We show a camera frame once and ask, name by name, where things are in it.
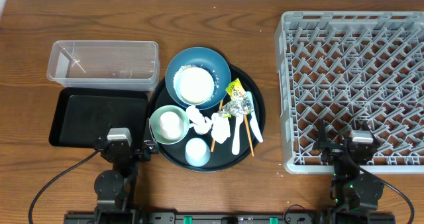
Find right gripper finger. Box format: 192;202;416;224
313;120;329;150
361;121;375;139

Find mint green bowl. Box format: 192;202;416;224
150;105;189;145

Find white paper cup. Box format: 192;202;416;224
159;111;184;140

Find light blue cup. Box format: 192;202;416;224
185;138;211;167

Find white tissue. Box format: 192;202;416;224
211;111;231;144
185;105;212;135

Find light blue bowl with rice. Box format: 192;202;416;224
173;66;215;105

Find yellow foil snack wrapper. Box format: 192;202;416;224
223;78;254;117

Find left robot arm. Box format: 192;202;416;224
92;120;158;224

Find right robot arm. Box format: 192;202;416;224
313;121;384;223

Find clear plastic waste bin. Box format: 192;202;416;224
46;40;160;91

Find grey dishwasher rack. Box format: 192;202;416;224
274;11;423;174

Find black rectangular tray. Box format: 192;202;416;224
48;87;148;148

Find round black serving tray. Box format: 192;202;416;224
148;65;266;172

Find light blue plastic knife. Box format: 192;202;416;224
246;91;263;142

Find right wooden chopstick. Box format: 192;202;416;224
244;115;254;156

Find wooden chopstick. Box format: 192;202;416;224
211;99;223;152
244;115;254;156

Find left wooden chopstick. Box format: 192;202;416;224
211;99;223;152

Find dark blue plate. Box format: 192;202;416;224
164;46;231;110

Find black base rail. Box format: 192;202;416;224
63;211;397;224

